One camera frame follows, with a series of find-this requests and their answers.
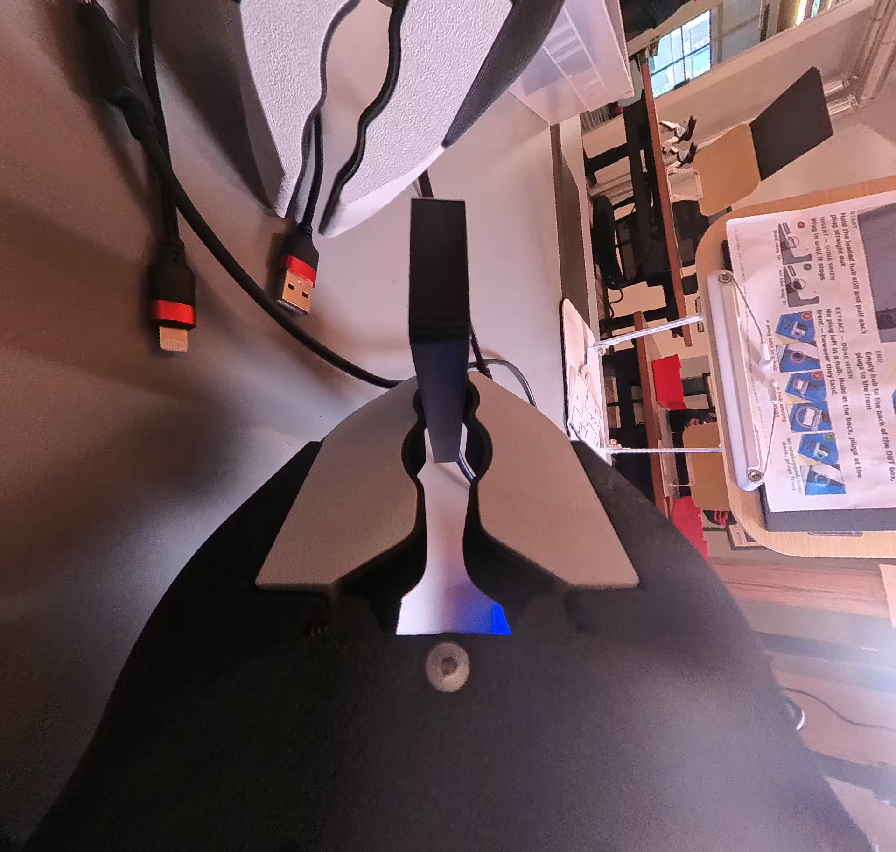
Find blue plastic bin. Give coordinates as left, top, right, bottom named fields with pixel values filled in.
left=448, top=582, right=513, bottom=636

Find clear plastic bin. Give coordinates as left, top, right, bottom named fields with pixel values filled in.
left=510, top=0, right=634, bottom=125

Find white stand with printed tags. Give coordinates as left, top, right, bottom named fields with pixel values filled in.
left=559, top=297, right=725, bottom=461

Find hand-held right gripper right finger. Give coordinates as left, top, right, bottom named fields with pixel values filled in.
left=463, top=373, right=641, bottom=594

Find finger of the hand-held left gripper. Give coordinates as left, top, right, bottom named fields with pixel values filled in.
left=238, top=0, right=393, bottom=221
left=318, top=0, right=517, bottom=238

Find printed poster board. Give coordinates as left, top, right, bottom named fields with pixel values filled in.
left=693, top=178, right=896, bottom=559

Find slim black usb hub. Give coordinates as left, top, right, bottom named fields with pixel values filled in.
left=408, top=197, right=470, bottom=464

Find black hub cable with strap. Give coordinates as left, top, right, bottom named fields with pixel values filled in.
left=136, top=0, right=540, bottom=475

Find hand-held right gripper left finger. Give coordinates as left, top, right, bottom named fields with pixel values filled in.
left=254, top=376, right=431, bottom=595

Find black usb cable red plugs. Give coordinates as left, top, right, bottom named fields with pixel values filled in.
left=140, top=113, right=323, bottom=356

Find red felt basket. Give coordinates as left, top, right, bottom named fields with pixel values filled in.
left=651, top=355, right=687, bottom=412
left=671, top=496, right=709, bottom=560

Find black board wooden stand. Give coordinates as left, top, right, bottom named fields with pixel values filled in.
left=693, top=68, right=835, bottom=217

